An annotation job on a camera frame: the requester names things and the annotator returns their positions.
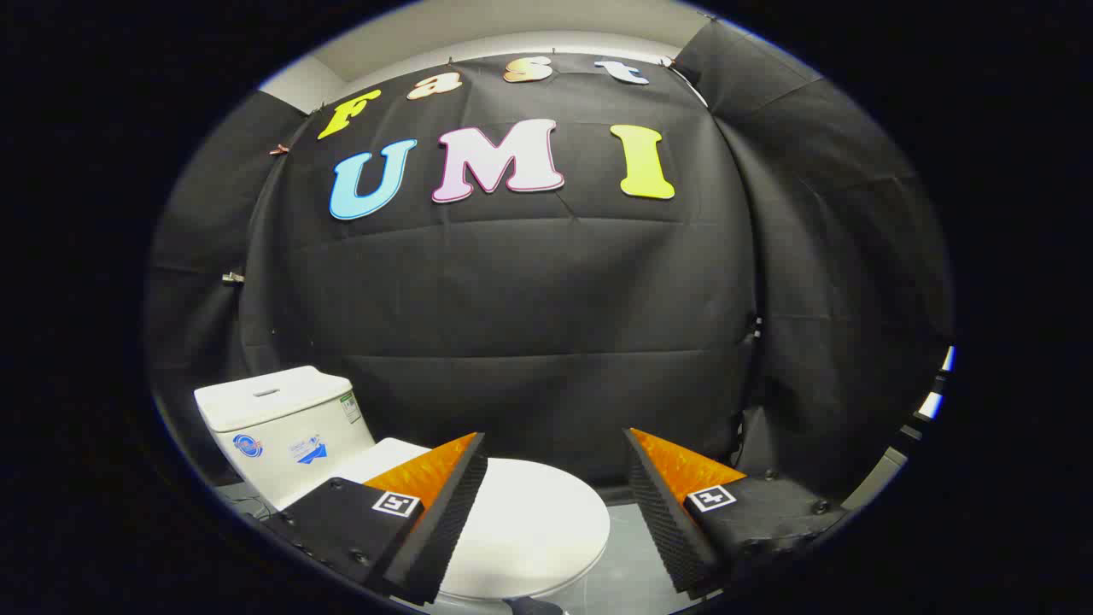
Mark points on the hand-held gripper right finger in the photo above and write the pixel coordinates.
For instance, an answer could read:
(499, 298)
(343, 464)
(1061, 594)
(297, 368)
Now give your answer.
(666, 530)

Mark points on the black backdrop cloth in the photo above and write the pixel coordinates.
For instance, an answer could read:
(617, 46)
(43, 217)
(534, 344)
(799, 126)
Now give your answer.
(529, 290)

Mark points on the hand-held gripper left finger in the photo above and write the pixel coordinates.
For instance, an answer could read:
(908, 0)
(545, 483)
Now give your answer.
(444, 521)

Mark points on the white toilet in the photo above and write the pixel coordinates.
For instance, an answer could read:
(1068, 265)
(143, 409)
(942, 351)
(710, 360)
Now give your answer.
(273, 427)

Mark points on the grey board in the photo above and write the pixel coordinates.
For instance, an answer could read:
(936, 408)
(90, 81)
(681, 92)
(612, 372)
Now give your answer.
(875, 478)

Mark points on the white toilet lid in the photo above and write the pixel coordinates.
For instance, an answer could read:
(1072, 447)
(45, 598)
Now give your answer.
(534, 521)

